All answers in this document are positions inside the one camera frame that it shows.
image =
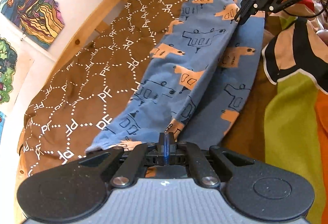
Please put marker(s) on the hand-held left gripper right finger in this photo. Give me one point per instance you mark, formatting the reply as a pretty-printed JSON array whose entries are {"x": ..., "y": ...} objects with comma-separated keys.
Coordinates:
[{"x": 170, "y": 147}]

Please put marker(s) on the blue printed pants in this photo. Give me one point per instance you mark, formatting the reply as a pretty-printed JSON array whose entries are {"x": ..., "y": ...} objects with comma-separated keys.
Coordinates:
[{"x": 179, "y": 65}]

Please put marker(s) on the green tree wall poster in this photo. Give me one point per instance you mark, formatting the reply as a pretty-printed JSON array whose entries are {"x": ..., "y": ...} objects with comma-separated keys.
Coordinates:
[{"x": 6, "y": 70}]

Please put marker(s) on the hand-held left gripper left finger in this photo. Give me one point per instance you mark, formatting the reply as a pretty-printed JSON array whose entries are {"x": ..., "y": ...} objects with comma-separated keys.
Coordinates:
[{"x": 163, "y": 147}]

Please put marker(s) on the wooden bed frame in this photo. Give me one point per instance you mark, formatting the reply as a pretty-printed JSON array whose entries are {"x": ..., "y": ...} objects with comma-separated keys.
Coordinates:
[{"x": 84, "y": 32}]

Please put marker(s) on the brown patterned blanket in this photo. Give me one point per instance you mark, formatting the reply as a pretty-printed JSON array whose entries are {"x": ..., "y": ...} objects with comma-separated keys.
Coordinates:
[{"x": 102, "y": 65}]

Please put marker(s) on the blue swirl wall poster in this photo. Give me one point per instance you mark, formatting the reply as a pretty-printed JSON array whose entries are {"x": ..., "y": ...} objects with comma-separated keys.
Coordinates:
[{"x": 28, "y": 6}]

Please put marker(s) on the multicoloured striped blanket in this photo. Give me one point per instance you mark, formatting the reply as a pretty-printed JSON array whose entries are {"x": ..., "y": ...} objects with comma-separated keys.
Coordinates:
[{"x": 292, "y": 116}]

